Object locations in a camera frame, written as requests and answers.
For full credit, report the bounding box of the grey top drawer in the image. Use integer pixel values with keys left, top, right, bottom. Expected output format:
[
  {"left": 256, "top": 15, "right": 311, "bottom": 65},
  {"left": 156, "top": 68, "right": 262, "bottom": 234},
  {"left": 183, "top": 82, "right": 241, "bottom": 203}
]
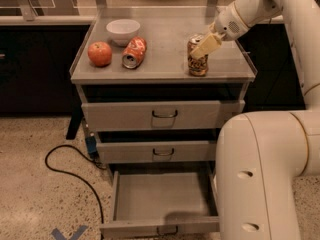
[{"left": 82, "top": 100, "right": 245, "bottom": 131}]

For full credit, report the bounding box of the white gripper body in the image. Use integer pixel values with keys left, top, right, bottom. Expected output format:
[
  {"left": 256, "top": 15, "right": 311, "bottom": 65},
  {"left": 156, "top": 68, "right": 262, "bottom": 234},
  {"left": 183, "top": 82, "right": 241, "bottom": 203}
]
[{"left": 214, "top": 2, "right": 249, "bottom": 41}]

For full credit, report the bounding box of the red soda can lying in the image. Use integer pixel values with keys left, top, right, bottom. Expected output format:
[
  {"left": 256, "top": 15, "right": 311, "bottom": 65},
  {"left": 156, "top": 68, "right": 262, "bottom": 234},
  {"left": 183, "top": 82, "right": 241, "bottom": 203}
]
[{"left": 122, "top": 36, "right": 147, "bottom": 69}]

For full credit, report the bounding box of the blue power adapter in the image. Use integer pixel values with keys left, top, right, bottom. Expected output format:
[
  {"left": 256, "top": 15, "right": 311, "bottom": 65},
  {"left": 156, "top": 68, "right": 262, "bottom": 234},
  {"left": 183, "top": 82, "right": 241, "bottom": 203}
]
[{"left": 85, "top": 136, "right": 98, "bottom": 159}]

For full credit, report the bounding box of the grey drawer cabinet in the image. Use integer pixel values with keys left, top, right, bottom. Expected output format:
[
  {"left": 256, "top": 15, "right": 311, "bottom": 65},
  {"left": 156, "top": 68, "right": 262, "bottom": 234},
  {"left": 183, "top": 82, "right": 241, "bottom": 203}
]
[{"left": 68, "top": 6, "right": 258, "bottom": 185}]

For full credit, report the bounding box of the white bowl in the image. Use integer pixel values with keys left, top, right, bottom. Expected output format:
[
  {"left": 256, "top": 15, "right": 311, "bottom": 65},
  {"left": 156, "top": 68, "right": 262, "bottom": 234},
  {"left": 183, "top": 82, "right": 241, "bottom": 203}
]
[{"left": 106, "top": 19, "right": 140, "bottom": 46}]

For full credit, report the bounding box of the orange brown soda can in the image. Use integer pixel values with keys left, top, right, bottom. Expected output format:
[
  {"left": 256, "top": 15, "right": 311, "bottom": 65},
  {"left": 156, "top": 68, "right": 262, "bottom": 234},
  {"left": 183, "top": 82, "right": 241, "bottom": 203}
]
[{"left": 187, "top": 33, "right": 208, "bottom": 77}]

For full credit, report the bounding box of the black cable left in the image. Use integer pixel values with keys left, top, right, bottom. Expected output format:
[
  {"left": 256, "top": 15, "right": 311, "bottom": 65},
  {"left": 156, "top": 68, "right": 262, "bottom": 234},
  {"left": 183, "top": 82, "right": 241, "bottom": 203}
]
[{"left": 44, "top": 144, "right": 108, "bottom": 240}]

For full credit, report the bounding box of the red apple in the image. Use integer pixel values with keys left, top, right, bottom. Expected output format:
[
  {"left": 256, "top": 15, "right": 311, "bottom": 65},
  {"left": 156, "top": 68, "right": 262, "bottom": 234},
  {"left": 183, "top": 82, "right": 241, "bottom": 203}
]
[{"left": 87, "top": 42, "right": 112, "bottom": 67}]

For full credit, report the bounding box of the grey bottom drawer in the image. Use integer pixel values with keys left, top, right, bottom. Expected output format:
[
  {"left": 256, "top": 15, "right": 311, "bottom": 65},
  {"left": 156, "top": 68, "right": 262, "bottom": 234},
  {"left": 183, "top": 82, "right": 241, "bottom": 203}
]
[{"left": 100, "top": 166, "right": 219, "bottom": 239}]

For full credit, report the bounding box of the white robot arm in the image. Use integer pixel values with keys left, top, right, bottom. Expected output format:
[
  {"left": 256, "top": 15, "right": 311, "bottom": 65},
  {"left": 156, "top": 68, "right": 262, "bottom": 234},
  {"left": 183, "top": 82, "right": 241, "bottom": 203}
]
[{"left": 191, "top": 0, "right": 320, "bottom": 240}]

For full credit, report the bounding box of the grey drawer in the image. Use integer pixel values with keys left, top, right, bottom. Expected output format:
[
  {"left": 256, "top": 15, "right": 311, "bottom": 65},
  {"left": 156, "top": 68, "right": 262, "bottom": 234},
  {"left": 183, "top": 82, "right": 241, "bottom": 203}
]
[
  {"left": 82, "top": 100, "right": 245, "bottom": 131},
  {"left": 100, "top": 166, "right": 219, "bottom": 239},
  {"left": 97, "top": 140, "right": 216, "bottom": 164}
]

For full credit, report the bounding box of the grey middle drawer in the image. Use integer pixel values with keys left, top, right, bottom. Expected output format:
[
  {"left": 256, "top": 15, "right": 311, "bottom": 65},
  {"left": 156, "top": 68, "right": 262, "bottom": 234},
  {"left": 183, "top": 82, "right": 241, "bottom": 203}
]
[{"left": 97, "top": 140, "right": 216, "bottom": 164}]

